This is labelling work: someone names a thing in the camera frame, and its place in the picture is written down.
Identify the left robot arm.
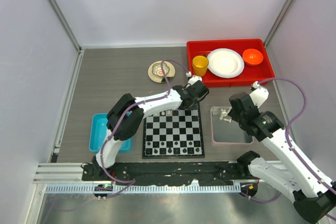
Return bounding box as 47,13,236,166
91,77,209,182

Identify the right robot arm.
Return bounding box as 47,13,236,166
228,90,335,223

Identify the pile of white pieces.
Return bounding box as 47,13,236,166
219,108,232,123

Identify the black white chess board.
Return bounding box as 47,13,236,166
142,103,205,159

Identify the beige saucer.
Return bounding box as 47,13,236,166
148,61,175,83

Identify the yellow plastic cup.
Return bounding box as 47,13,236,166
192,56,209,77

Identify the silver metal tray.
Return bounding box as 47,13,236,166
210,106,254,147

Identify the patterned small bowl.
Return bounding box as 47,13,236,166
151,61,170,77

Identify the white paper plate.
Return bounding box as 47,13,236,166
207,48,245,79

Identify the red plastic bin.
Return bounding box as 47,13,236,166
186,38,275,88

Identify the orange plastic bowl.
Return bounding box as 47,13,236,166
242,48,264,66

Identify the blue plastic tray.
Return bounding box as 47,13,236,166
89,113,132,154

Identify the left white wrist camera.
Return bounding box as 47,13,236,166
186,71,202,86

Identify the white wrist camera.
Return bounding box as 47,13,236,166
186,71,202,86
249,81,269,108

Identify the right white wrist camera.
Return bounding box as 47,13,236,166
249,81,269,108

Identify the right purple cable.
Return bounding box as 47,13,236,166
240,78,336,221

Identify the purple cable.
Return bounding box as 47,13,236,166
99,59,191,201
240,78,336,221

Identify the black mounting base plate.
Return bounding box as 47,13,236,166
81,161,258,186

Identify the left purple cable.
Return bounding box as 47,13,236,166
99,59,191,201

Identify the aluminium frame rail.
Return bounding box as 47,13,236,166
34,163,83,183

